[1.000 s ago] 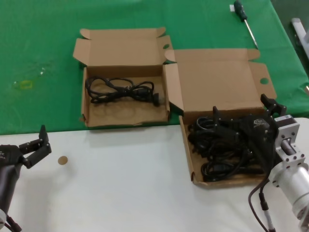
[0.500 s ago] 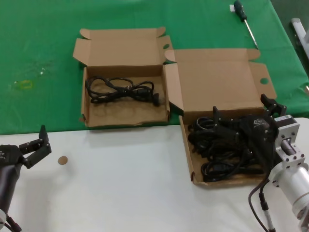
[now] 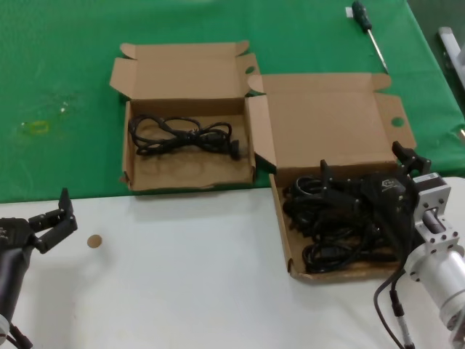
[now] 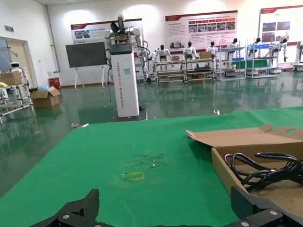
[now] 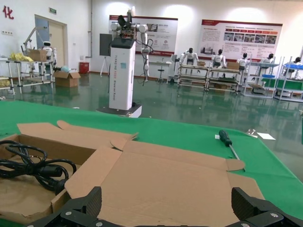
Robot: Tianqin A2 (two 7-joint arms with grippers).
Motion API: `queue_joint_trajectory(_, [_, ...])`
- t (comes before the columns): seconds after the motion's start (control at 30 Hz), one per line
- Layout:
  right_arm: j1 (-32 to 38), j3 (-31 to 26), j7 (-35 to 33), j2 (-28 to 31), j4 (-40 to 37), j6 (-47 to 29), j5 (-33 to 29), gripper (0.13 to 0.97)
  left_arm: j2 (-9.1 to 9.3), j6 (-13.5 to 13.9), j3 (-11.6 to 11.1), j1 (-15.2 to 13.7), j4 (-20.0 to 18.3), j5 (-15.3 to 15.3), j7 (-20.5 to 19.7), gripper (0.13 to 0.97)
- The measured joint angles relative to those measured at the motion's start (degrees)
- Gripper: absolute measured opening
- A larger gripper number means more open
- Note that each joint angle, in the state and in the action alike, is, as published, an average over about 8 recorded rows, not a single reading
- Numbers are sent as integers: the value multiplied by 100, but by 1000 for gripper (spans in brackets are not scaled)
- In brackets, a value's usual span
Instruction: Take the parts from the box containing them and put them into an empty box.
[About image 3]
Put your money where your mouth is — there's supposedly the cardboard box with torn rim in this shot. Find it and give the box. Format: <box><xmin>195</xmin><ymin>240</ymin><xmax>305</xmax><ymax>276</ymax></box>
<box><xmin>108</xmin><ymin>39</ymin><xmax>261</xmax><ymax>192</ymax></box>

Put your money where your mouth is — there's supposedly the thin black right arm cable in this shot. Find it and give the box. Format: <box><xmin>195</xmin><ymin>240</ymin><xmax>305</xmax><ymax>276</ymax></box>
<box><xmin>373</xmin><ymin>267</ymin><xmax>407</xmax><ymax>349</ymax></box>

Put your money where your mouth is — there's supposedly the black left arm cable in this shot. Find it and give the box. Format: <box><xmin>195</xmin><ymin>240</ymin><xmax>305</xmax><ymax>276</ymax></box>
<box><xmin>0</xmin><ymin>323</ymin><xmax>34</xmax><ymax>349</ymax></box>

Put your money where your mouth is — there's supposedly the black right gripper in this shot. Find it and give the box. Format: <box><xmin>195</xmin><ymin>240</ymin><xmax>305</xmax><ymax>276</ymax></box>
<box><xmin>319</xmin><ymin>140</ymin><xmax>432</xmax><ymax>262</ymax></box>

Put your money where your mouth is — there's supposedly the white aluminium profile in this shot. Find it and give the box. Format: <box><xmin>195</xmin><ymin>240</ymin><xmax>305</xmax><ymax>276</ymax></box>
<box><xmin>437</xmin><ymin>25</ymin><xmax>465</xmax><ymax>92</ymax></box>

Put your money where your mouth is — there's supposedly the green tablecloth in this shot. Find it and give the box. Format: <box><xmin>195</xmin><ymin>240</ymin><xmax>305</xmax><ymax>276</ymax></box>
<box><xmin>0</xmin><ymin>0</ymin><xmax>465</xmax><ymax>204</ymax></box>

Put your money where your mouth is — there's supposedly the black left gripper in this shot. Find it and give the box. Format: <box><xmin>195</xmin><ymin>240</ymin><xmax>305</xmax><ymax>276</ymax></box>
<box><xmin>0</xmin><ymin>188</ymin><xmax>79</xmax><ymax>318</ymax></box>

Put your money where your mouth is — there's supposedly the wide cardboard box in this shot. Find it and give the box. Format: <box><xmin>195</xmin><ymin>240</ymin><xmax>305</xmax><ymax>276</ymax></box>
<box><xmin>245</xmin><ymin>72</ymin><xmax>418</xmax><ymax>283</ymax></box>

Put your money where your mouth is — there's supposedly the green handled screwdriver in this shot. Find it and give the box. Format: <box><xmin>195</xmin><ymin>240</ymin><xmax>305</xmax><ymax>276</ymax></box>
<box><xmin>351</xmin><ymin>0</ymin><xmax>389</xmax><ymax>76</ymax></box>

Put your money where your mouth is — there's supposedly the cable with silver connector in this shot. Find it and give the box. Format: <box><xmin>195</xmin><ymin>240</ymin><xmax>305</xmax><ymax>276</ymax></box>
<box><xmin>389</xmin><ymin>289</ymin><xmax>416</xmax><ymax>349</ymax></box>

